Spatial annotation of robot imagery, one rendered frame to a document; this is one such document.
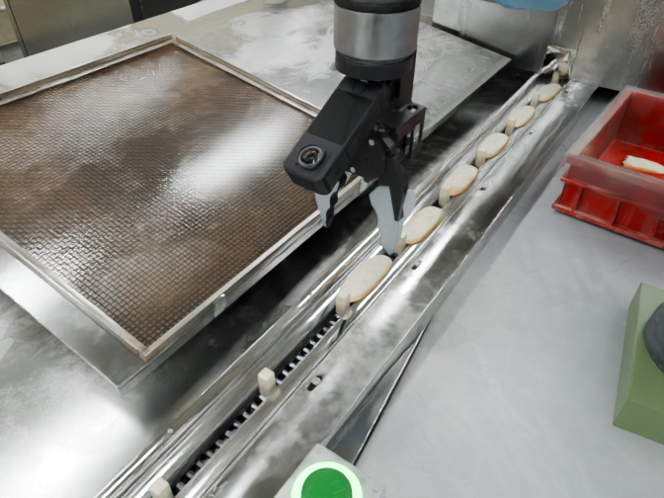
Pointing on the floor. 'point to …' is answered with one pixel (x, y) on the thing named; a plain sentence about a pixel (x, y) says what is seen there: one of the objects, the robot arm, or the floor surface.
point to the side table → (525, 367)
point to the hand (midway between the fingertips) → (354, 235)
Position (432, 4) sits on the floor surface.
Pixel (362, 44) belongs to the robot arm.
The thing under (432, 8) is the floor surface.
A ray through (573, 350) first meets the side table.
